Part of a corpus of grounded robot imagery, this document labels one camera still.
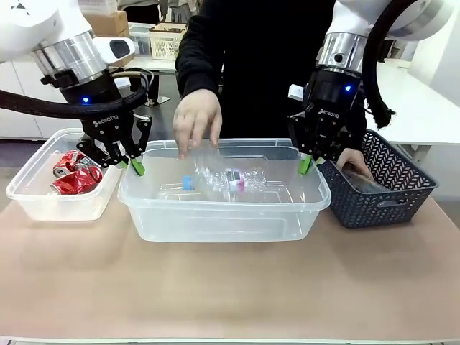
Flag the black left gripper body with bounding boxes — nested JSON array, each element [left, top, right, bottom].
[[60, 71, 139, 155]]

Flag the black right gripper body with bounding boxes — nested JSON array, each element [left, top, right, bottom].
[[305, 70, 360, 152]]

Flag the crushed red soda can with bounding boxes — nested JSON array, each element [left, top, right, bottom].
[[73, 155, 104, 174], [52, 149, 88, 179], [49, 167, 104, 196]]

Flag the grey wrapper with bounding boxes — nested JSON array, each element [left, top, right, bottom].
[[340, 164, 392, 196]]

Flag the clear bottle blue cap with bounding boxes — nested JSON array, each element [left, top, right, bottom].
[[181, 157, 231, 201]]

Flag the small clear plastic container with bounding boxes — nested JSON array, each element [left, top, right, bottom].
[[4, 127, 124, 222]]

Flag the large clear plastic container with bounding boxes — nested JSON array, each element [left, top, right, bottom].
[[117, 137, 332, 244]]

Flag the person's left forearm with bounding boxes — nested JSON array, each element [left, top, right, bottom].
[[344, 96, 369, 156]]

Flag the person's right forearm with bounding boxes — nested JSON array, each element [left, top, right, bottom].
[[175, 13, 226, 106]]

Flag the dark grey woven basket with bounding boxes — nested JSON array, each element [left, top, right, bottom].
[[317, 129, 440, 230]]

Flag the white lattice basket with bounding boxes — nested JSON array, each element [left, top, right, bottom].
[[148, 22, 188, 61]]

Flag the person's left hand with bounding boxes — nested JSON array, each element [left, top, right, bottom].
[[336, 149, 374, 180]]

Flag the person's right hand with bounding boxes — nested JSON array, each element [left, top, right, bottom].
[[172, 88, 224, 159]]

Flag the white desk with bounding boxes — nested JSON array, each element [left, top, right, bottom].
[[121, 54, 178, 107]]

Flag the person's black clothed torso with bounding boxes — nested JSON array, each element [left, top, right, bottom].
[[175, 0, 368, 142]]

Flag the white cabinet wooden top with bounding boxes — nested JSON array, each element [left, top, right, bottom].
[[0, 59, 89, 140]]

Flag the clear storage box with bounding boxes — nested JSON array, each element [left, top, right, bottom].
[[127, 22, 152, 58]]

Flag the white side table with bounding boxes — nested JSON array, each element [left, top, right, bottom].
[[368, 57, 460, 162]]

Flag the bystander in black trousers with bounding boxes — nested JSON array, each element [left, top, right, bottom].
[[117, 0, 162, 106]]

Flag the bystander in grey skirt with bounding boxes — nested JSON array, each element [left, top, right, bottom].
[[160, 0, 204, 24]]

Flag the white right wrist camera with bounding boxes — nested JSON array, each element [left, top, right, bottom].
[[286, 83, 307, 104]]

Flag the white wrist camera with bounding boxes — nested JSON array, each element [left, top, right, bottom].
[[93, 34, 138, 65], [286, 83, 307, 104]]

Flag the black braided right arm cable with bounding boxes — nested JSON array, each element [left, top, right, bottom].
[[361, 0, 397, 130]]

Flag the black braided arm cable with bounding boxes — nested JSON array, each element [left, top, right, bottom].
[[361, 0, 397, 130], [0, 75, 149, 119]]

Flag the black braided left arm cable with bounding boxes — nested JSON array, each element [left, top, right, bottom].
[[0, 75, 149, 119]]

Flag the thin grey cable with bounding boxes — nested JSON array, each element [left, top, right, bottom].
[[107, 66, 156, 95]]

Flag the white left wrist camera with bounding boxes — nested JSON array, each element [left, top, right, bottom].
[[93, 34, 138, 65]]

